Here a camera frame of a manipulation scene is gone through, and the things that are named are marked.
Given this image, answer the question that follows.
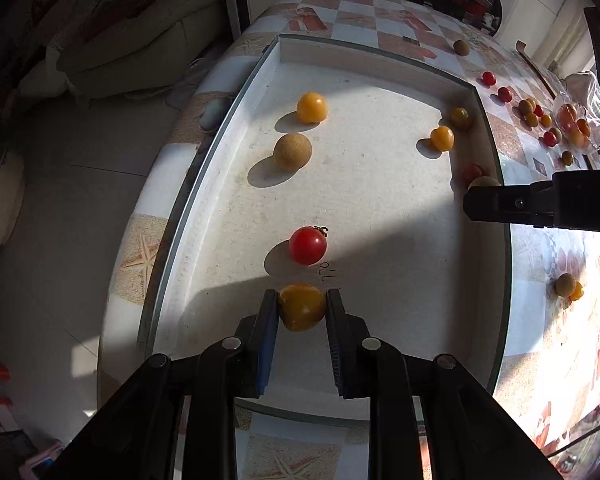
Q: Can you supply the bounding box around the white shallow tray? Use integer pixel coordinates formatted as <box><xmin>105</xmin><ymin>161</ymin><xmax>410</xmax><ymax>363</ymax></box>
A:
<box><xmin>137</xmin><ymin>33</ymin><xmax>512</xmax><ymax>423</ymax></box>

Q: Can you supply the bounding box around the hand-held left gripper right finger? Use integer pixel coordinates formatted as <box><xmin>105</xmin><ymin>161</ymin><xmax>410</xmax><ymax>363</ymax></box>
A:
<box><xmin>325</xmin><ymin>288</ymin><xmax>563</xmax><ymax>480</ymax></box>

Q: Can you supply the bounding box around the pink cloth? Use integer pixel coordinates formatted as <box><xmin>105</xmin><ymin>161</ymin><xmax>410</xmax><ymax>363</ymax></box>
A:
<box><xmin>562</xmin><ymin>71</ymin><xmax>600</xmax><ymax>106</ymax></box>

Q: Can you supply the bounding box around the red cherry tomato with stem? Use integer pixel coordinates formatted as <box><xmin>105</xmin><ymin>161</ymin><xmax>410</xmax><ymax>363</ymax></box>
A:
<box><xmin>288</xmin><ymin>225</ymin><xmax>329</xmax><ymax>266</ymax></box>

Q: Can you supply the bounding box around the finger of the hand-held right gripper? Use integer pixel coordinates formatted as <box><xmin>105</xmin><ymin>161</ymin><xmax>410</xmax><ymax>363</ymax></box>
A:
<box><xmin>463</xmin><ymin>180</ymin><xmax>556</xmax><ymax>227</ymax></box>

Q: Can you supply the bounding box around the yellow orange cherry tomato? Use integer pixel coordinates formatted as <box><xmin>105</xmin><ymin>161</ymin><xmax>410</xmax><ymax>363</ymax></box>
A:
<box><xmin>278</xmin><ymin>283</ymin><xmax>327</xmax><ymax>332</ymax></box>

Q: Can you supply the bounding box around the cream cushion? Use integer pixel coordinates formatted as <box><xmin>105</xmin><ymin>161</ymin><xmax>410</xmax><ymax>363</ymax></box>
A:
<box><xmin>0</xmin><ymin>150</ymin><xmax>26</xmax><ymax>253</ymax></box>

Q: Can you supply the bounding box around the pink plastic item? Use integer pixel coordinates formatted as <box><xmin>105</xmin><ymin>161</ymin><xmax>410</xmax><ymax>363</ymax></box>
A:
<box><xmin>20</xmin><ymin>440</ymin><xmax>66</xmax><ymax>480</ymax></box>

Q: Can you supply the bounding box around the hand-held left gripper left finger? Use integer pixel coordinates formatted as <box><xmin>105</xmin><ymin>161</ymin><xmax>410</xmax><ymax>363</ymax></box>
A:
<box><xmin>50</xmin><ymin>288</ymin><xmax>281</xmax><ymax>480</ymax></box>

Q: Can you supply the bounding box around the small grey object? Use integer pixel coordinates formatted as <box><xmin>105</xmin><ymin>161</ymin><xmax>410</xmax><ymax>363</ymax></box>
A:
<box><xmin>199</xmin><ymin>97</ymin><xmax>231</xmax><ymax>133</ymax></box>

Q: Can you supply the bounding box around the clear glass bowl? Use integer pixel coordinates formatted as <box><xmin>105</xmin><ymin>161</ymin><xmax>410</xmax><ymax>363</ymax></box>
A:
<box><xmin>555</xmin><ymin>101</ymin><xmax>600</xmax><ymax>150</ymax></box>

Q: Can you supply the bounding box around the cream sofa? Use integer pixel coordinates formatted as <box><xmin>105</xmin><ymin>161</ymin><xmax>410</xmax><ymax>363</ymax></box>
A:
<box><xmin>45</xmin><ymin>0</ymin><xmax>231</xmax><ymax>101</ymax></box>

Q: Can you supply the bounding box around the long wooden board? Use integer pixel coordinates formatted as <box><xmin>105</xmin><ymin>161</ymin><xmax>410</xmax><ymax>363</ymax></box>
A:
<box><xmin>515</xmin><ymin>40</ymin><xmax>571</xmax><ymax>101</ymax></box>

